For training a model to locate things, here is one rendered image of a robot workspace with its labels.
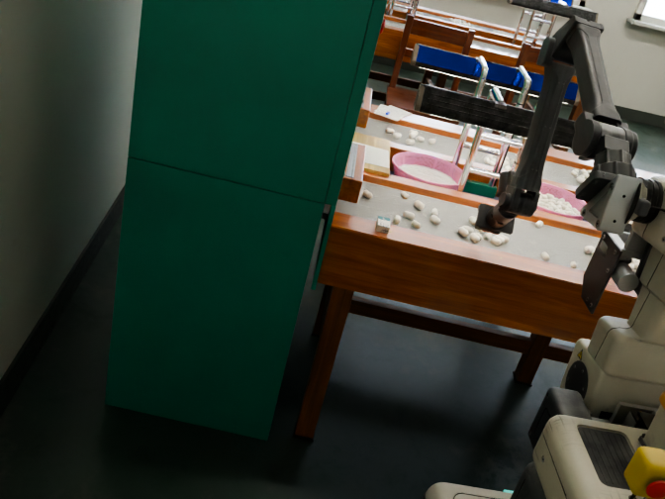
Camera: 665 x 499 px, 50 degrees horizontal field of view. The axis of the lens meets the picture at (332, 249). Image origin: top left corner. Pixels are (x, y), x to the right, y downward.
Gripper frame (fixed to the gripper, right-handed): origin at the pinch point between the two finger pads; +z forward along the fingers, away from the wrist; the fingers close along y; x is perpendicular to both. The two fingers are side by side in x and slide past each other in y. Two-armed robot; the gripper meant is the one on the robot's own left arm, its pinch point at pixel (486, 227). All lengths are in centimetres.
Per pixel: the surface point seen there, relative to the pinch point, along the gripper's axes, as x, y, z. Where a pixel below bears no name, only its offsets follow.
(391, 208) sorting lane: -3.8, 25.5, 15.9
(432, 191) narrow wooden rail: -16.0, 12.3, 26.1
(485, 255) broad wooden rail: 9.1, -0.5, -2.9
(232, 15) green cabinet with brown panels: -22, 77, -40
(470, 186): -31, -5, 52
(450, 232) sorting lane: 0.7, 7.4, 10.5
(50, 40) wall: -19, 128, -9
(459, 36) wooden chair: -178, -14, 194
